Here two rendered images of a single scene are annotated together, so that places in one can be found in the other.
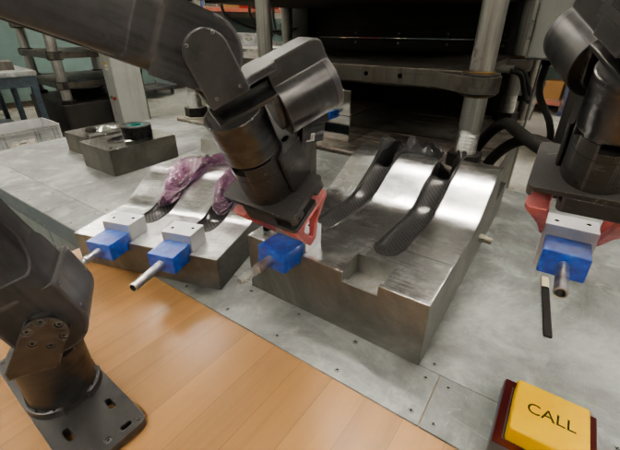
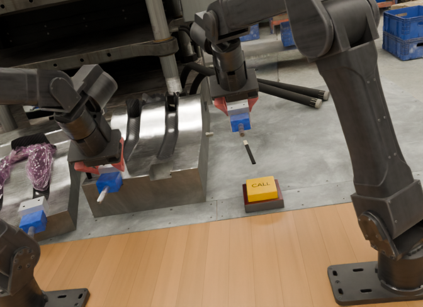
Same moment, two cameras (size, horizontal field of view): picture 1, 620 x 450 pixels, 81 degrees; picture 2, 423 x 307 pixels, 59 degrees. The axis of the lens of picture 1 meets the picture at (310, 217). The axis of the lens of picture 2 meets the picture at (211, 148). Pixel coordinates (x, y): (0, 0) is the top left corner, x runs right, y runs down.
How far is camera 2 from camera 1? 0.39 m
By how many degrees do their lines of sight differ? 25
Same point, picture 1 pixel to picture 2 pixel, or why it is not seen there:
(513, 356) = (243, 177)
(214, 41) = (62, 82)
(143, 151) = not seen: outside the picture
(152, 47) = (38, 94)
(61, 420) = not seen: outside the picture
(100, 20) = (13, 90)
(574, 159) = (222, 80)
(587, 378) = (273, 170)
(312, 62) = (98, 75)
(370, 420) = (196, 230)
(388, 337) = (186, 196)
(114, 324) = not seen: hidden behind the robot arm
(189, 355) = (85, 262)
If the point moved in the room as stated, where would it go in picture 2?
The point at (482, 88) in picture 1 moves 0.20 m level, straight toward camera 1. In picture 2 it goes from (168, 48) to (172, 59)
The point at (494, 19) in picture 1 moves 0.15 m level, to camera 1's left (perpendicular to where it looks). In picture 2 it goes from (156, 6) to (118, 16)
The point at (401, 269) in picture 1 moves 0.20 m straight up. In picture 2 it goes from (177, 160) to (154, 73)
